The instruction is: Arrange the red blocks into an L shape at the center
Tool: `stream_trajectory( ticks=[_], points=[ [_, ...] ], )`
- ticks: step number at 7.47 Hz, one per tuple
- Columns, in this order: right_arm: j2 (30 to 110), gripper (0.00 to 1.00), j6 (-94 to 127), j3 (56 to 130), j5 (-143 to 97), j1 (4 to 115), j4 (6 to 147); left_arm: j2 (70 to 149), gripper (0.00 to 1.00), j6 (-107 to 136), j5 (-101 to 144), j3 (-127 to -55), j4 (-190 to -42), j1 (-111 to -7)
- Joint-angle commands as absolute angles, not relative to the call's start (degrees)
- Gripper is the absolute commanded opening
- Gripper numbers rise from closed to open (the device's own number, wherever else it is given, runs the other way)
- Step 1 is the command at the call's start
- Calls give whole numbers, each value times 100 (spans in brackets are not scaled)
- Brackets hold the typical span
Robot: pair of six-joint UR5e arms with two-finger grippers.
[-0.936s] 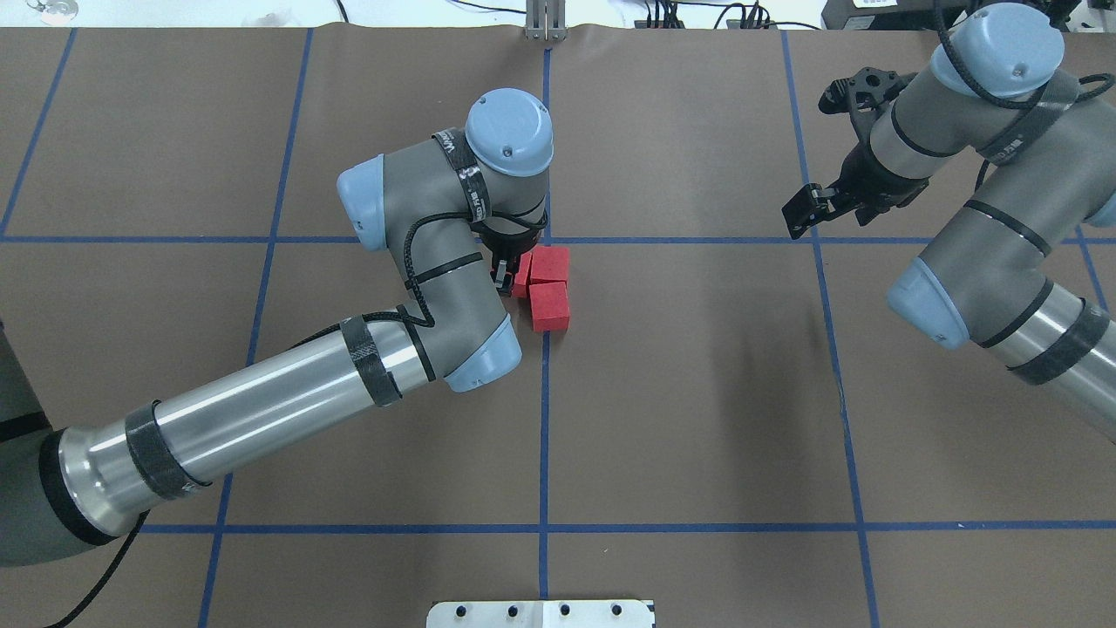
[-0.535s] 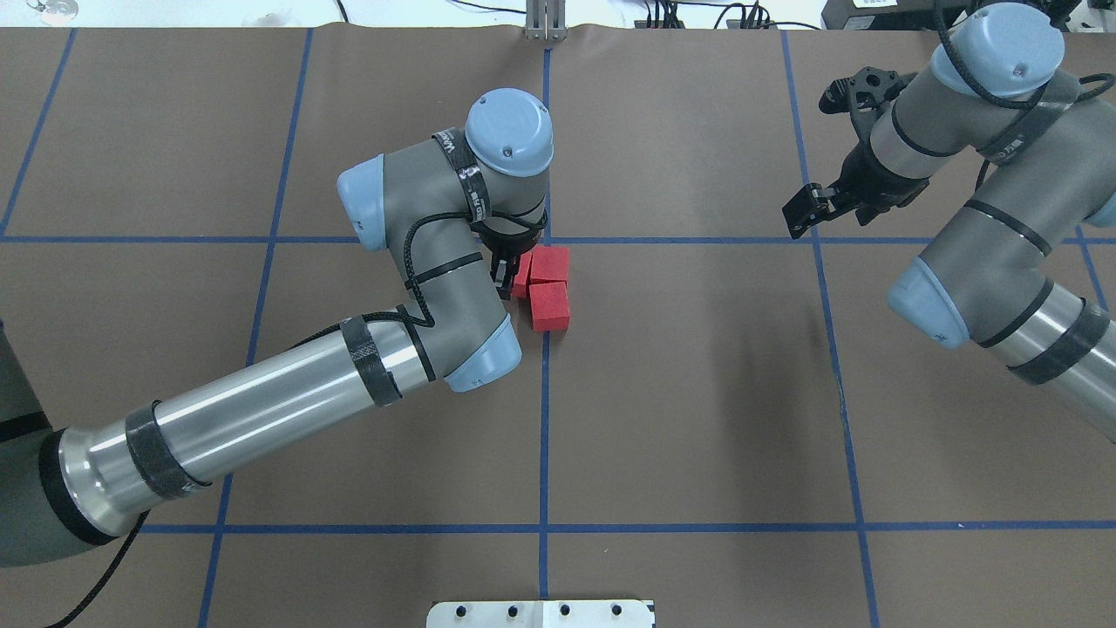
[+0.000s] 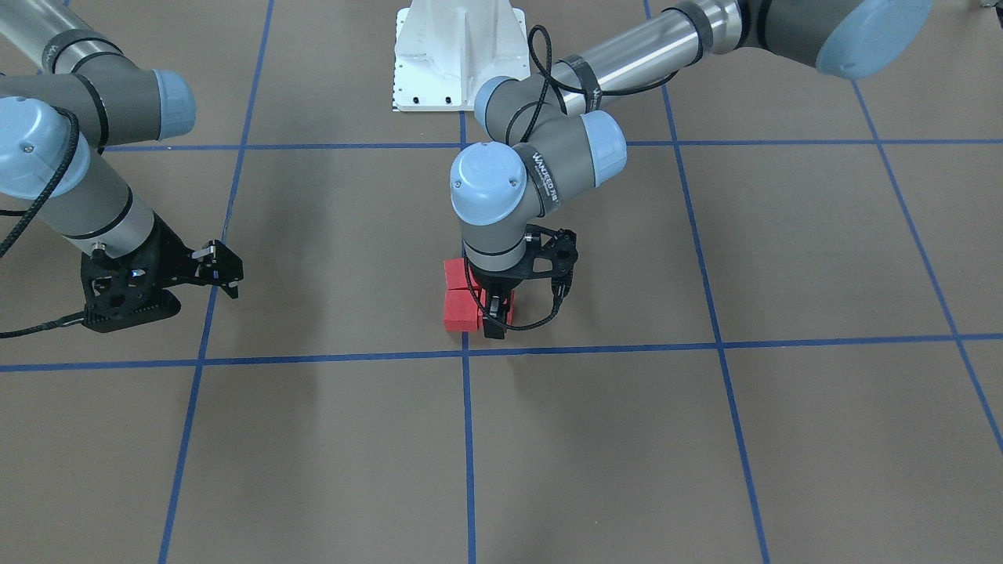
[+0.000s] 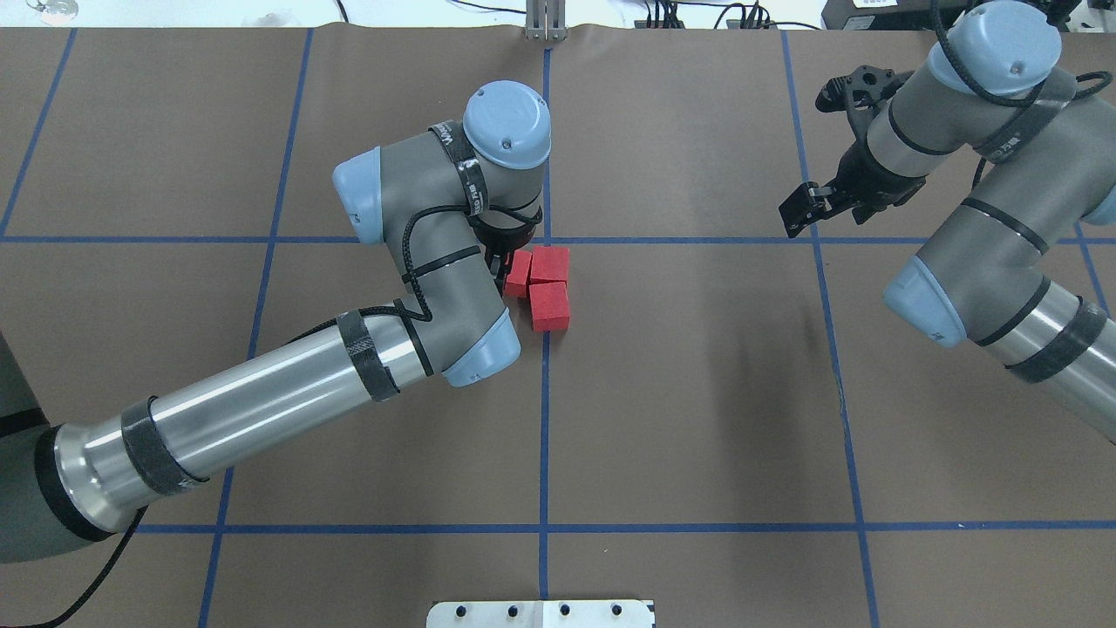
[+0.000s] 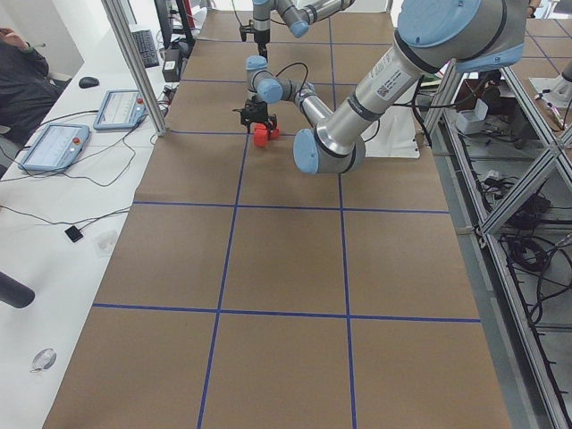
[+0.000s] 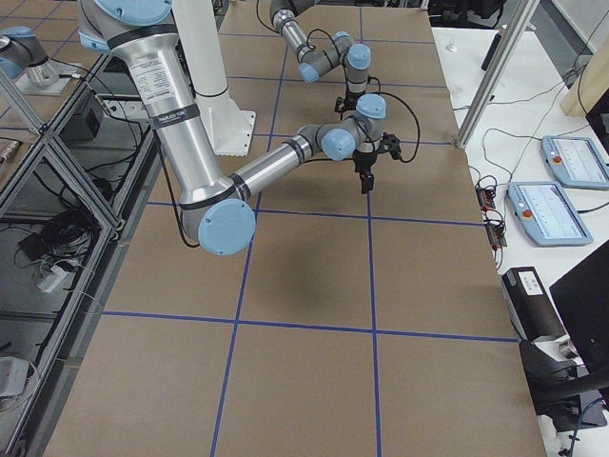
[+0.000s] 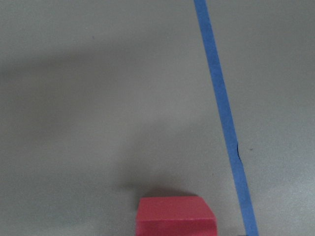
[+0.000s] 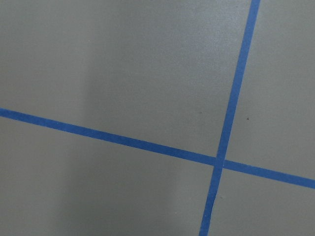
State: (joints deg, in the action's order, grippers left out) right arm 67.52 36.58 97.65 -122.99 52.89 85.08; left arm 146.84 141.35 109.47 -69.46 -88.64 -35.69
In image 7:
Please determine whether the red block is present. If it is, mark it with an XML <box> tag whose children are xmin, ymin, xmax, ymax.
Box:
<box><xmin>135</xmin><ymin>196</ymin><xmax>218</xmax><ymax>236</ymax></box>

